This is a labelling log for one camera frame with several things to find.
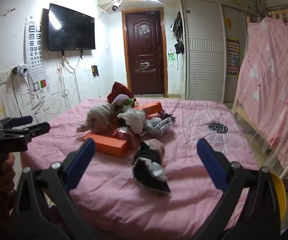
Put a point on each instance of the white security camera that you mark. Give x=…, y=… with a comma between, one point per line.
x=116, y=5

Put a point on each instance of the black and white cloth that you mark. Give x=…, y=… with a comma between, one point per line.
x=146, y=172

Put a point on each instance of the black wall television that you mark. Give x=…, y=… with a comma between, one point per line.
x=71, y=27

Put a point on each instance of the white eye chart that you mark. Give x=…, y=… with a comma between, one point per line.
x=35, y=55

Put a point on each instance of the dusty pink cloth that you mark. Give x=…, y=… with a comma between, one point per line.
x=157, y=148

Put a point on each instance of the beige cloth ball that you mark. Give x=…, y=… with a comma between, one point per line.
x=99, y=117

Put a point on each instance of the white slatted wardrobe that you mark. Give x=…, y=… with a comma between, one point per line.
x=204, y=67

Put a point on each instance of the white plug-in charger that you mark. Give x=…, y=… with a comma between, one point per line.
x=23, y=70

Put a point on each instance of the yellow plastic chair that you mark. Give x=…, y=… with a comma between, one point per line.
x=279, y=195

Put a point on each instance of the white plastic bag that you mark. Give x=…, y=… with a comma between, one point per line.
x=134, y=120

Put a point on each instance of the black spotted round patch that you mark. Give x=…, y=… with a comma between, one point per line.
x=217, y=128

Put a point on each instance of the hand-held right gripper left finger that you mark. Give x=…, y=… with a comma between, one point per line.
x=84, y=160

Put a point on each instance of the green purple plush cloth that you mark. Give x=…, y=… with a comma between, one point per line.
x=121, y=100

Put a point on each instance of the yellow paper sheet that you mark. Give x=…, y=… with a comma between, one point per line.
x=228, y=22

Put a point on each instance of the green wall sticker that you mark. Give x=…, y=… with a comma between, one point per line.
x=172, y=58

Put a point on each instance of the dark brown door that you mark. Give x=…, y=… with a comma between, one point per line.
x=144, y=55

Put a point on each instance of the pink printed curtain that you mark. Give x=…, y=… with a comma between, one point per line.
x=271, y=80

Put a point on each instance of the black hanging bag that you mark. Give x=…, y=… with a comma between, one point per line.
x=179, y=48
x=177, y=27

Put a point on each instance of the red cloth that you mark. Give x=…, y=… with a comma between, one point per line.
x=119, y=88

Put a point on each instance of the person's left hand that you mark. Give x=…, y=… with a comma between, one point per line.
x=7, y=172

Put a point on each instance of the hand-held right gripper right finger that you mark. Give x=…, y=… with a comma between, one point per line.
x=211, y=165

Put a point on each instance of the orange cardboard box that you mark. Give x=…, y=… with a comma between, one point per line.
x=151, y=108
x=109, y=145

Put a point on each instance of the colourful grid poster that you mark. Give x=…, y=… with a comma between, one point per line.
x=233, y=57

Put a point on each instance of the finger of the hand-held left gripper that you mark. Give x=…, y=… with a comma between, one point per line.
x=37, y=128
x=21, y=121

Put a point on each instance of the small dark wall picture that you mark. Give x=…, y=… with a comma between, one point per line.
x=95, y=70

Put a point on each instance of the white wall socket strip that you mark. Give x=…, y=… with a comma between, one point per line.
x=5, y=76

